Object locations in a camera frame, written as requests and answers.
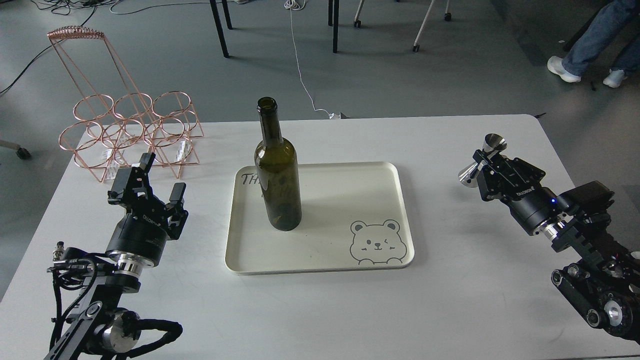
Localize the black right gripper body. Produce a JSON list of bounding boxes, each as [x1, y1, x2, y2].
[[480, 156, 567, 236]]

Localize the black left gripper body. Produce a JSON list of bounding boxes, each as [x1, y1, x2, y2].
[[105, 166, 189, 267]]

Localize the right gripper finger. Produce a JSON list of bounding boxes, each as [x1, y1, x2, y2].
[[473, 150, 496, 196], [493, 155, 531, 187]]

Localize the steel double jigger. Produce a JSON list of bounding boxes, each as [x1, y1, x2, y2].
[[457, 133, 508, 188]]

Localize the dark green wine bottle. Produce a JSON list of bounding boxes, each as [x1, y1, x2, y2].
[[254, 96, 302, 231]]

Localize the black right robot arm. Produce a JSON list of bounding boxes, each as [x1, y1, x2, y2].
[[462, 150, 639, 342]]

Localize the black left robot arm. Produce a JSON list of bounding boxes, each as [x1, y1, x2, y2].
[[46, 152, 189, 360]]

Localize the chair caster left edge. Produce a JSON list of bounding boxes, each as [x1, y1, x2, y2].
[[0, 139, 32, 160]]

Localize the cream bear serving tray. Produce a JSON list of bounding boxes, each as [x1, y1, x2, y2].
[[225, 161, 415, 275]]

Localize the person in blue jeans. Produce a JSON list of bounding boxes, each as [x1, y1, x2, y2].
[[546, 0, 640, 89]]

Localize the black table leg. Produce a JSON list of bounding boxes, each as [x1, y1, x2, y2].
[[208, 0, 233, 59], [327, 0, 340, 54]]

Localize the white chair base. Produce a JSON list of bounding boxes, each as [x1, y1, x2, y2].
[[348, 0, 455, 54]]

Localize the black table leg right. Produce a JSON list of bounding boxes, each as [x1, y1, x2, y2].
[[327, 0, 340, 54]]

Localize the copper wire bottle rack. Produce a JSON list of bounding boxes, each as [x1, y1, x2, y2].
[[46, 25, 205, 183]]

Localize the black floor cables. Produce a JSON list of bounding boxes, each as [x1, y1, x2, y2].
[[0, 0, 211, 96]]

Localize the white floor cable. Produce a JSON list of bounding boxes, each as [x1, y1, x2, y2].
[[284, 0, 346, 120]]

